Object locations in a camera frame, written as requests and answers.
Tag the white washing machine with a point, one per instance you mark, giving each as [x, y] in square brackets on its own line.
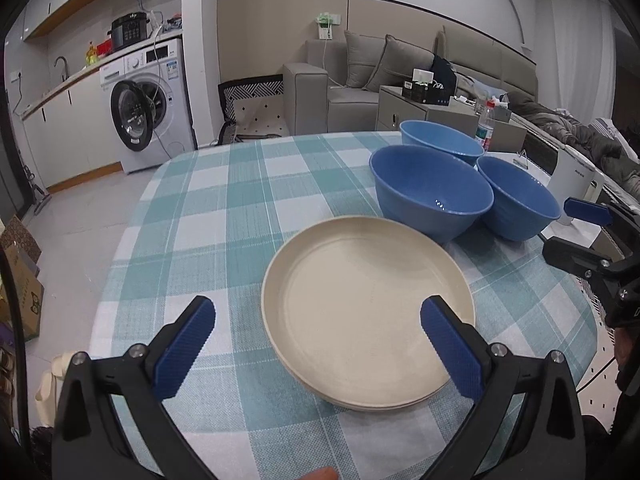
[148, 103]

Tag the black patterned chair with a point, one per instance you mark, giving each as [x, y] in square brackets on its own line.
[253, 109]

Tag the beige side cabinet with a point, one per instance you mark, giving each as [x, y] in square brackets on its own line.
[393, 109]

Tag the cream slipper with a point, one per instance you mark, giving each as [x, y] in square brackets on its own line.
[46, 397]

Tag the blue bowl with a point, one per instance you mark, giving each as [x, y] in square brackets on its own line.
[433, 192]
[441, 138]
[522, 207]

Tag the person's left hand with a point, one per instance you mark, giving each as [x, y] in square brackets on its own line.
[324, 473]

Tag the brown patterned flat box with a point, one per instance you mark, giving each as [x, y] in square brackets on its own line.
[15, 234]

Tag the black pressure cooker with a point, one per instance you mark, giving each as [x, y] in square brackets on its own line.
[129, 29]

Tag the yellow oil bottle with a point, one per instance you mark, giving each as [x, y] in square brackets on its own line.
[91, 54]

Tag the teal plaid tablecloth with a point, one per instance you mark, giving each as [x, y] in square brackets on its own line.
[208, 224]

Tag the plastic water bottle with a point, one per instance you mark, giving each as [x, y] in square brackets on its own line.
[486, 125]

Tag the white kitchen cabinet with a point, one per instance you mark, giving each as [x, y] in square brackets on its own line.
[72, 134]

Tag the grey sofa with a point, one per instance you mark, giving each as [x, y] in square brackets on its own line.
[335, 88]

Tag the person's right hand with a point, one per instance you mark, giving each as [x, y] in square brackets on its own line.
[624, 341]

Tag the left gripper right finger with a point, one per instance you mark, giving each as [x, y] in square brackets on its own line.
[547, 440]

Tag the black desk organizer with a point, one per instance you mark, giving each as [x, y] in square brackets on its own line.
[423, 88]

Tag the cardboard box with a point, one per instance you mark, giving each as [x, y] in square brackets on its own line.
[29, 294]

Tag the wall socket with charger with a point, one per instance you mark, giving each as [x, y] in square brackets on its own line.
[326, 22]

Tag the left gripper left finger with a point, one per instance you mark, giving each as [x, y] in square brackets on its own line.
[89, 441]

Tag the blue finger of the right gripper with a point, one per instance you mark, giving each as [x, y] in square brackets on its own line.
[589, 212]
[573, 258]

